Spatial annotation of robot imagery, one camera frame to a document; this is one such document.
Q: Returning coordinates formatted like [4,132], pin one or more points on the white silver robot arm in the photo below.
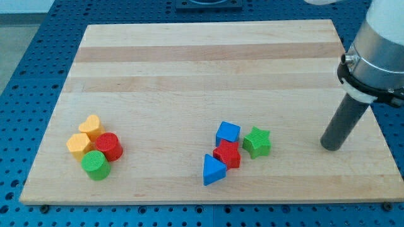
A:
[372,69]

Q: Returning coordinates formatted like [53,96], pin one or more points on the blue cube block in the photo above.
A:
[227,131]

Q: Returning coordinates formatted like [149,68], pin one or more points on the red star block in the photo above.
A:
[228,153]

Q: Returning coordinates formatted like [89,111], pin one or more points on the green star block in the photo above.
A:
[257,142]

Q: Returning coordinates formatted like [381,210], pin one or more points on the wooden board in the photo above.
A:
[164,90]

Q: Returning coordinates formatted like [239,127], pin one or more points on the blue triangle block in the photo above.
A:
[213,170]

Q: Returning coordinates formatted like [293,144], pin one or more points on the red cylinder block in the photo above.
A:
[109,144]

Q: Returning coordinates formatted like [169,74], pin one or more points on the yellow heart block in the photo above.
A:
[92,127]

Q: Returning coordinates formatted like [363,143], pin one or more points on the green cylinder block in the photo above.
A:
[96,166]

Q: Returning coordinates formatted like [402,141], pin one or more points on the yellow hexagon block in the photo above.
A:
[79,145]

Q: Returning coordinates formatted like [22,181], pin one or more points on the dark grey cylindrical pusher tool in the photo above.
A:
[342,123]

